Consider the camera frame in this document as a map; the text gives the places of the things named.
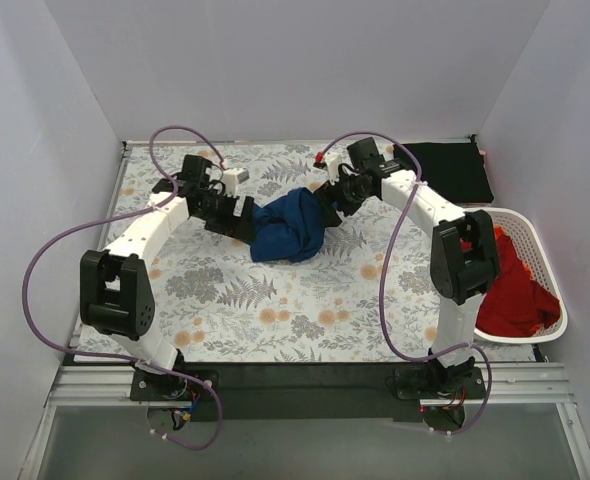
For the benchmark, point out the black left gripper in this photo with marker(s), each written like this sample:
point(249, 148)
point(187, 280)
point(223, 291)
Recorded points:
point(232, 214)

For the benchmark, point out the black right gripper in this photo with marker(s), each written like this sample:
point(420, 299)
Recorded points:
point(335, 192)

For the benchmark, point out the blue t shirt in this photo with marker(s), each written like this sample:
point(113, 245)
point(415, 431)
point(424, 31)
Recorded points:
point(288, 228)

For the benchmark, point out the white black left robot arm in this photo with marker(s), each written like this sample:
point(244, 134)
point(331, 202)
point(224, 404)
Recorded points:
point(116, 297)

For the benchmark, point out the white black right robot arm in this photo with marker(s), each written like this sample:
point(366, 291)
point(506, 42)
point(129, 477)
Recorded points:
point(464, 259)

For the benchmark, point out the floral patterned table mat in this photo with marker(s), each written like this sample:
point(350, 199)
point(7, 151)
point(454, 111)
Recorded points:
point(366, 296)

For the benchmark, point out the folded black t shirt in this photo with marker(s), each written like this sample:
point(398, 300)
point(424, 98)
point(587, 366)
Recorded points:
point(454, 170)

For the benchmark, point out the orange t shirt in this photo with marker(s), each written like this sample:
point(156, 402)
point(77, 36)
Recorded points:
point(517, 296)

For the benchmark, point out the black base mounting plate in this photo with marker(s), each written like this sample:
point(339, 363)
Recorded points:
point(289, 391)

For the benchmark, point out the white perforated laundry basket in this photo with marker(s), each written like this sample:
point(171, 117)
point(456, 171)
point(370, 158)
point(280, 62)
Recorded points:
point(530, 249)

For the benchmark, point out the red t shirt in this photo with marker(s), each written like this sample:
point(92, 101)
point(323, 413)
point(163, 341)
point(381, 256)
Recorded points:
point(550, 306)

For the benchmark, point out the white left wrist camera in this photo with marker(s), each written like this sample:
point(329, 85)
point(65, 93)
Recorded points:
point(232, 178)

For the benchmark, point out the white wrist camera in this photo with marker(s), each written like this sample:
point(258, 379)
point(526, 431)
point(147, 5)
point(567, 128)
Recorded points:
point(232, 178)
point(330, 163)

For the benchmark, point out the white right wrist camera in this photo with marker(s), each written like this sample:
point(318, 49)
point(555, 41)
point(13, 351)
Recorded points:
point(330, 163)

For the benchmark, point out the aluminium frame rail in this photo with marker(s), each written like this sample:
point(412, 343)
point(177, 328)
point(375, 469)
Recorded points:
point(110, 385)

